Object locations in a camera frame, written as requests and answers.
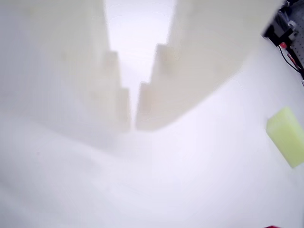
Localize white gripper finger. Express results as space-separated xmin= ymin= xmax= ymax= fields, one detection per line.
xmin=0 ymin=0 xmax=133 ymax=143
xmin=135 ymin=0 xmax=285 ymax=131

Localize pale yellow foam block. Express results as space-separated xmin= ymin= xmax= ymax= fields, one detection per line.
xmin=266 ymin=106 xmax=304 ymax=169

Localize black electronic device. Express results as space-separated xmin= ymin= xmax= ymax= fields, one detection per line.
xmin=261 ymin=0 xmax=304 ymax=48

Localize grey perforated board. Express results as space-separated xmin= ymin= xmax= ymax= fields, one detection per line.
xmin=288 ymin=30 xmax=304 ymax=80

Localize red and black wires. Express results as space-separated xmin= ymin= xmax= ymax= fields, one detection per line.
xmin=277 ymin=42 xmax=304 ymax=73

